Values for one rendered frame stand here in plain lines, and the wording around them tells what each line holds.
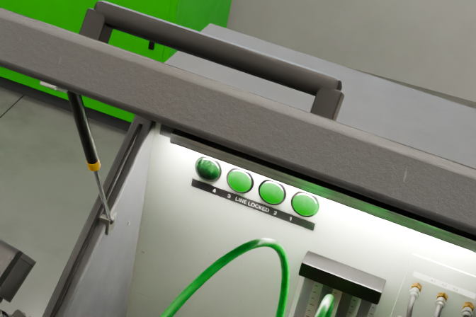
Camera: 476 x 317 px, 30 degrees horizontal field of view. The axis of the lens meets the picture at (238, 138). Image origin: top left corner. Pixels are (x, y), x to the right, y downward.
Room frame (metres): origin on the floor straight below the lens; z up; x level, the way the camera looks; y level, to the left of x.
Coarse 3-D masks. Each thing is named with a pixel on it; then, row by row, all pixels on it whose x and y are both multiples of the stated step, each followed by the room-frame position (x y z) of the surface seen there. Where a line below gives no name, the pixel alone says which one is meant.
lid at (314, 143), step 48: (0, 48) 0.52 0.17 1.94; (48, 48) 0.52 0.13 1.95; (96, 48) 0.51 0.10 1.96; (192, 48) 0.54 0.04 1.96; (240, 48) 0.54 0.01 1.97; (96, 96) 0.50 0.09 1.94; (144, 96) 0.49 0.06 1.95; (192, 96) 0.49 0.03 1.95; (240, 96) 0.49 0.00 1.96; (336, 96) 0.51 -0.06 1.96; (240, 144) 0.47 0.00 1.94; (288, 144) 0.47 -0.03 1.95; (336, 144) 0.47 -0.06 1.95; (384, 144) 0.47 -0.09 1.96; (384, 192) 0.45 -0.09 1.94; (432, 192) 0.45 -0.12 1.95
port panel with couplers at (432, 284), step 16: (416, 256) 1.21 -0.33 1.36; (416, 272) 1.20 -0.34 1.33; (432, 272) 1.20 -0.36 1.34; (448, 272) 1.19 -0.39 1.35; (464, 272) 1.19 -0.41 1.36; (400, 288) 1.21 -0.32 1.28; (416, 288) 1.19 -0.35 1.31; (432, 288) 1.20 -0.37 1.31; (448, 288) 1.19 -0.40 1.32; (464, 288) 1.18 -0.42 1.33; (400, 304) 1.21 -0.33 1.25; (416, 304) 1.20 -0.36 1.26; (432, 304) 1.19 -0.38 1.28; (448, 304) 1.19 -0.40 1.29; (464, 304) 1.17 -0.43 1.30
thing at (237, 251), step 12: (252, 240) 1.07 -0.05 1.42; (264, 240) 1.09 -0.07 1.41; (228, 252) 1.03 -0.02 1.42; (240, 252) 1.04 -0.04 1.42; (276, 252) 1.12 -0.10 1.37; (216, 264) 1.00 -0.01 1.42; (288, 264) 1.15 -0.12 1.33; (204, 276) 0.98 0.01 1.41; (288, 276) 1.16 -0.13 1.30; (192, 288) 0.96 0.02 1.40; (288, 288) 1.17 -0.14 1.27; (180, 300) 0.95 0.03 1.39; (168, 312) 0.93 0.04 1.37; (276, 312) 1.17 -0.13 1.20
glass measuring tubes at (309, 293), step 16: (320, 256) 1.24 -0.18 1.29; (304, 272) 1.21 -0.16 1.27; (320, 272) 1.21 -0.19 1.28; (336, 272) 1.21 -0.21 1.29; (352, 272) 1.22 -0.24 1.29; (304, 288) 1.22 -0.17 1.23; (320, 288) 1.23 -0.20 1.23; (336, 288) 1.20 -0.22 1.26; (352, 288) 1.19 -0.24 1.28; (368, 288) 1.19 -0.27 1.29; (304, 304) 1.22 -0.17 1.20; (336, 304) 1.22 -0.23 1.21; (352, 304) 1.22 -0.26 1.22; (368, 304) 1.19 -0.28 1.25
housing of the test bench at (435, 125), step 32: (224, 32) 1.62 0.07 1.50; (192, 64) 1.45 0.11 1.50; (320, 64) 1.56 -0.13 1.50; (288, 96) 1.40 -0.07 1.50; (352, 96) 1.46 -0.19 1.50; (384, 96) 1.48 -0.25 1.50; (416, 96) 1.51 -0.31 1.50; (384, 128) 1.36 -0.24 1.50; (416, 128) 1.39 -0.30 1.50; (448, 128) 1.41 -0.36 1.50
